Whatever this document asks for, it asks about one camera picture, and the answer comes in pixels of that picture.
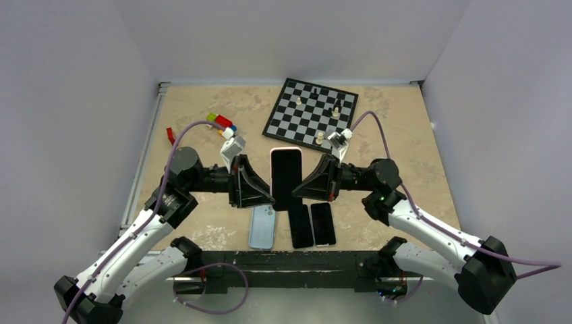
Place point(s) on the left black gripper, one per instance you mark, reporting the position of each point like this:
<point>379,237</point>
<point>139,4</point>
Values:
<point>245,188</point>

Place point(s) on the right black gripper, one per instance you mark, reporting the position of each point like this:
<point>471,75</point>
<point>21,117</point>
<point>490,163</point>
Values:
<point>324,183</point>

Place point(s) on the light blue phone case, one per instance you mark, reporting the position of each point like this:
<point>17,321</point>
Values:
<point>262,228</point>

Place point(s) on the black phone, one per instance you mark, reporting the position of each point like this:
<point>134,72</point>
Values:
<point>301,227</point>

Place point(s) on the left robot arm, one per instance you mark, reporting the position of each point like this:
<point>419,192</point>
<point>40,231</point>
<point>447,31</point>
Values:
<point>100,293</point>

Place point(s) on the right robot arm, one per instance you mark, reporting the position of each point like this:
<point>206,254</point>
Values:
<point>479,270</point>

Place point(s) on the colourful toy brick car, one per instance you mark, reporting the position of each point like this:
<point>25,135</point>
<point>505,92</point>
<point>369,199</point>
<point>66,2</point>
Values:
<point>221,120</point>

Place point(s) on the black grey chessboard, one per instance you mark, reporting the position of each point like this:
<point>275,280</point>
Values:
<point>299,124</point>

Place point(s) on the red toy brick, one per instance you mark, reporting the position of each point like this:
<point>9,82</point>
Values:
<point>171,136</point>

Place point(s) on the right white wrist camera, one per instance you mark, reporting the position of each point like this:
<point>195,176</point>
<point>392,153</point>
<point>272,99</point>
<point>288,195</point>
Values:
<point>339,142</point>

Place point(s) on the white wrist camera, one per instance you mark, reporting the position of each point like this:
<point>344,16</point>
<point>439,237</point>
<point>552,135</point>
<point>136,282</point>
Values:
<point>233,146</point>
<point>339,142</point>

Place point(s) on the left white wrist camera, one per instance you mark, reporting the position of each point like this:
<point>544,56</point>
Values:
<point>233,146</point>

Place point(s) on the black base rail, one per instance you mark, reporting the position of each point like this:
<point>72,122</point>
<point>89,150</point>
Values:
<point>360,271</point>

